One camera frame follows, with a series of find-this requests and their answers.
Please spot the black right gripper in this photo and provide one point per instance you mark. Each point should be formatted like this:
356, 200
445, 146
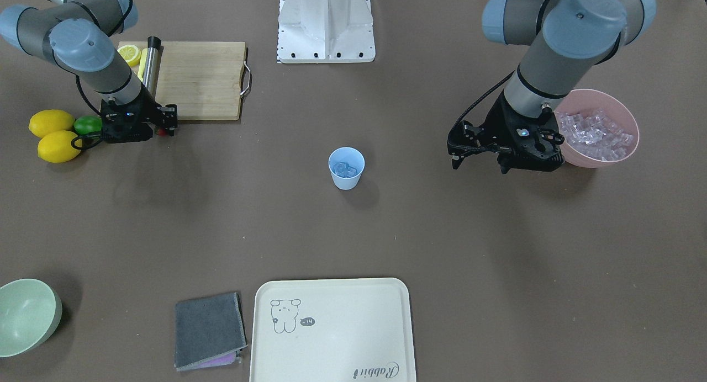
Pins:
147, 109

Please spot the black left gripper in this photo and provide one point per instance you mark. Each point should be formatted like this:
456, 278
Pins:
495, 126

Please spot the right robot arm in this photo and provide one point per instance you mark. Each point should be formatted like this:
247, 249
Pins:
75, 35

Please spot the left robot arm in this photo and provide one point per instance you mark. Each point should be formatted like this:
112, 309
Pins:
564, 39

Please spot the clear ice cubes pile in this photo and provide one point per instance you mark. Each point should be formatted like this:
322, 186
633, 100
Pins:
597, 136

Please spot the light blue plastic cup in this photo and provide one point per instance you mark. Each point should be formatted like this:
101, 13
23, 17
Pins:
346, 165

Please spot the steel muddler rod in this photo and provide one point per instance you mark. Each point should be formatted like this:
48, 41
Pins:
152, 59

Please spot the wooden cutting board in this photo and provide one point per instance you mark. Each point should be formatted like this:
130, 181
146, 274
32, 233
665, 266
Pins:
203, 79

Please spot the yellow plastic knife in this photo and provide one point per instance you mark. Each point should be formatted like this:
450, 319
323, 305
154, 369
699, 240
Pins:
142, 64

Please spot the pink bowl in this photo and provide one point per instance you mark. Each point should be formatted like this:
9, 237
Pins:
586, 100

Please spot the lemon half upper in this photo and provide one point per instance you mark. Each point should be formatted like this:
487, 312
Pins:
131, 54

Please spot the green lime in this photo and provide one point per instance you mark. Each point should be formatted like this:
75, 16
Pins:
87, 124

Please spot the yellow lemon lower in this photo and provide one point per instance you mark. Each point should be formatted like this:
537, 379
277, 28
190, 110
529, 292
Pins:
56, 147

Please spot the yellow lemon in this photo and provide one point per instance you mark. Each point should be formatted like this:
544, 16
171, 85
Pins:
50, 120
56, 147

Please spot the yellow lemon upper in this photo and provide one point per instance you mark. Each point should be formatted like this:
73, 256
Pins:
50, 120

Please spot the grey folded cloth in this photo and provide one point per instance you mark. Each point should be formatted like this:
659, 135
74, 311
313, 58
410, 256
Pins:
209, 332

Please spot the mint green bowl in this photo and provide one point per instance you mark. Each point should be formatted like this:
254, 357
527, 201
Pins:
30, 313

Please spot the cream rabbit tray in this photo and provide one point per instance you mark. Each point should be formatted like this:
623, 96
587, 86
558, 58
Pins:
333, 330

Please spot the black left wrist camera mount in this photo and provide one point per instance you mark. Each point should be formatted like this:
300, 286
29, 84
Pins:
465, 140

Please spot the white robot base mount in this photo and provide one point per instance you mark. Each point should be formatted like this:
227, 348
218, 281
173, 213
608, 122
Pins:
325, 31

